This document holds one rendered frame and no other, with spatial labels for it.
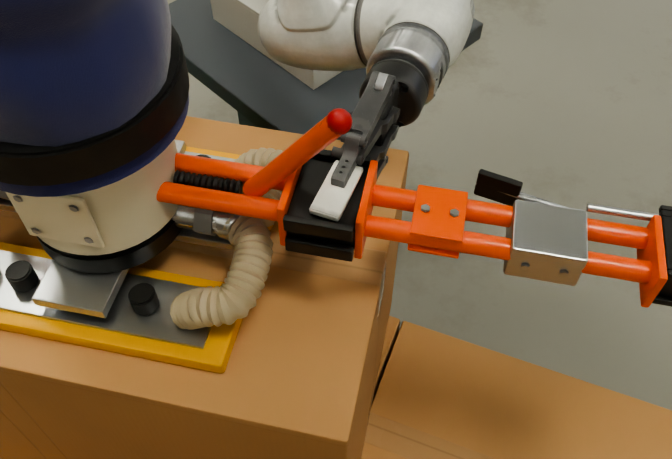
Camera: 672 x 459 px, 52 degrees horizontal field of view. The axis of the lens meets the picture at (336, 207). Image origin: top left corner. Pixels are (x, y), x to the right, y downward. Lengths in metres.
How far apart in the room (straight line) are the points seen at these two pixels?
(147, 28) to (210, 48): 0.82
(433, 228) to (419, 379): 0.55
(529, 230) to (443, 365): 0.56
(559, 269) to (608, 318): 1.31
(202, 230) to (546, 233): 0.35
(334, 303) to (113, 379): 0.25
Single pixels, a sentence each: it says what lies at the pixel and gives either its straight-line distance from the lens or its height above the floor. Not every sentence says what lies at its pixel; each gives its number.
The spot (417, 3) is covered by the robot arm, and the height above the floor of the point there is 1.12.
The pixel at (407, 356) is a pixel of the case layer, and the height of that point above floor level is 0.54.
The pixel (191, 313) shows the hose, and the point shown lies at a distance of 0.71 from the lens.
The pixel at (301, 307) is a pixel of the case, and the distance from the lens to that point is 0.78.
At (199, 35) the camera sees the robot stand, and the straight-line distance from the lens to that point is 1.45.
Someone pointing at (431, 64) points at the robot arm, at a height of 1.10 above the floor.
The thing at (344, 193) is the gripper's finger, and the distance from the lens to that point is 0.67.
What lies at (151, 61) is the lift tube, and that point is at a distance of 0.60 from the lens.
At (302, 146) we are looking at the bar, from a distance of 0.63.
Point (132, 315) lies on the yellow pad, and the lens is 0.78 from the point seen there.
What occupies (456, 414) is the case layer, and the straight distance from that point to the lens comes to 1.17.
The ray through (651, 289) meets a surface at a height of 1.08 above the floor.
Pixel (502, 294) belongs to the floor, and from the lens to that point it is 1.95.
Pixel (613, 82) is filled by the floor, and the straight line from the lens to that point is 2.64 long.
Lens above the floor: 1.61
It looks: 51 degrees down
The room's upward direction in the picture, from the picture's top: straight up
